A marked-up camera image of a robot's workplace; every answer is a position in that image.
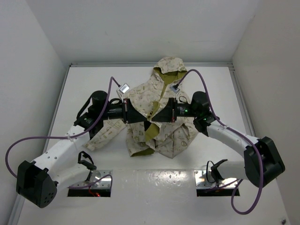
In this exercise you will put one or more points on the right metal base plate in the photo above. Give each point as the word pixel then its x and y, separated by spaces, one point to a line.
pixel 204 180

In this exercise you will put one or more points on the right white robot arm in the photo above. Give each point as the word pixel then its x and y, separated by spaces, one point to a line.
pixel 261 162

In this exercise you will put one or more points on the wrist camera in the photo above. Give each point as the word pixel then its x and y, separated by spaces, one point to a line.
pixel 123 89
pixel 175 88

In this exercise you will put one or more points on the metal base plate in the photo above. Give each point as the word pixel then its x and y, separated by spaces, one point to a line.
pixel 204 180
pixel 102 179

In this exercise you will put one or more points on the cream printed hooded jacket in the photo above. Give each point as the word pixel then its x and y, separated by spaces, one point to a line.
pixel 149 98

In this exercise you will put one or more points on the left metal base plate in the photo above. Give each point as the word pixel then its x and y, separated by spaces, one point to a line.
pixel 102 179

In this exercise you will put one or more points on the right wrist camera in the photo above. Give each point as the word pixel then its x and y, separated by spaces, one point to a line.
pixel 175 88

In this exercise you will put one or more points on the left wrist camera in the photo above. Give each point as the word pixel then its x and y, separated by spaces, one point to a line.
pixel 123 89

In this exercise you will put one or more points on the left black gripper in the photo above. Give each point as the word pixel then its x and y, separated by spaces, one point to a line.
pixel 128 113

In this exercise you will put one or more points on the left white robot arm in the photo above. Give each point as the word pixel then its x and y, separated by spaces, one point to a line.
pixel 40 180

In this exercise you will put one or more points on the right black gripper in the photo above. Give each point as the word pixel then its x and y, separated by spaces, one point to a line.
pixel 168 114

